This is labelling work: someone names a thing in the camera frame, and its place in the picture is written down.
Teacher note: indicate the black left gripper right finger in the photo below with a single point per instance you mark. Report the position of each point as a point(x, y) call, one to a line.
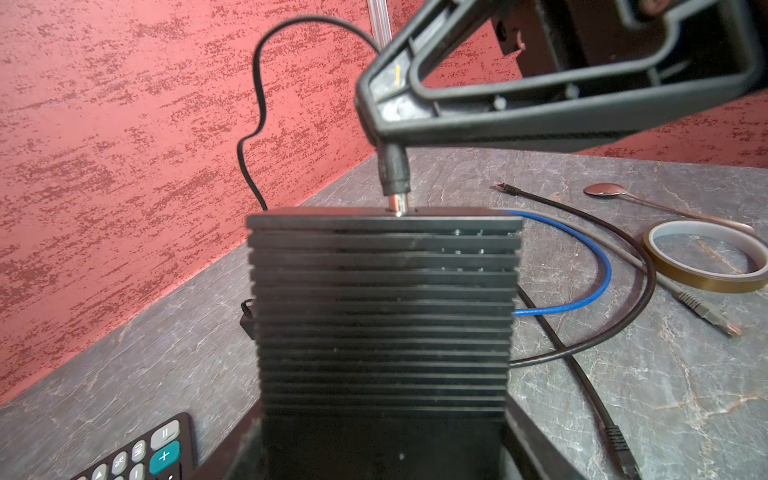
point(532, 453)

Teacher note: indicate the black smartphone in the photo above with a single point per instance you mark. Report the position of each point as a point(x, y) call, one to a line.
point(360, 312)

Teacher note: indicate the brown tape roll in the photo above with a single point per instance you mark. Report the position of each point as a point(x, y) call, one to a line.
point(708, 256)

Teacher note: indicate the black desk calculator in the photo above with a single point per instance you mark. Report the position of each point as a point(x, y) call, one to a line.
point(167, 451)

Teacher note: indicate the black power adapter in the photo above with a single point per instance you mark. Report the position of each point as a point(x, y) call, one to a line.
point(247, 320)

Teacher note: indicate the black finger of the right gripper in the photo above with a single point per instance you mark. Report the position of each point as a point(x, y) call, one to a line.
point(593, 72)

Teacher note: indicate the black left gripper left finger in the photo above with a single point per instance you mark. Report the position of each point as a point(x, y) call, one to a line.
point(241, 454)

